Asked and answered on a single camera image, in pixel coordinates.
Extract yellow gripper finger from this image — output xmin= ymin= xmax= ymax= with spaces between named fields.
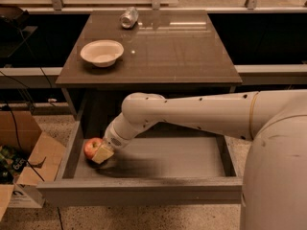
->
xmin=92 ymin=145 xmax=114 ymax=164

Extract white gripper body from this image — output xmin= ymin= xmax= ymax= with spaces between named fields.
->
xmin=104 ymin=124 xmax=130 ymax=149

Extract red apple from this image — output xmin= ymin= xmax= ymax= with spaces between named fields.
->
xmin=83 ymin=137 xmax=103 ymax=160

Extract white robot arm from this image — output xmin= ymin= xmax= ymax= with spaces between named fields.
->
xmin=93 ymin=90 xmax=307 ymax=230

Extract open grey top drawer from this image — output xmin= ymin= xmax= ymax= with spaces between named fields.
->
xmin=36 ymin=94 xmax=262 ymax=208

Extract grey cabinet with glossy top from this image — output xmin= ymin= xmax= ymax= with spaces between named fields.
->
xmin=57 ymin=11 xmax=242 ymax=138

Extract white paper bowl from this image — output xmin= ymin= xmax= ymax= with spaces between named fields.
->
xmin=80 ymin=40 xmax=124 ymax=67

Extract brown cardboard box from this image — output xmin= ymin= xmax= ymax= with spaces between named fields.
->
xmin=0 ymin=111 xmax=65 ymax=219

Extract green snack bags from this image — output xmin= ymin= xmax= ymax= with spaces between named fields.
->
xmin=0 ymin=145 xmax=27 ymax=184

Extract silver soda can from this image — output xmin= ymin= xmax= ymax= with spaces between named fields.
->
xmin=120 ymin=7 xmax=139 ymax=29

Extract dark object on ledge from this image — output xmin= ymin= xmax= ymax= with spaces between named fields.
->
xmin=0 ymin=5 xmax=30 ymax=29

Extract black cable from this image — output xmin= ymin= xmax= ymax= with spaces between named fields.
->
xmin=0 ymin=27 xmax=65 ymax=230

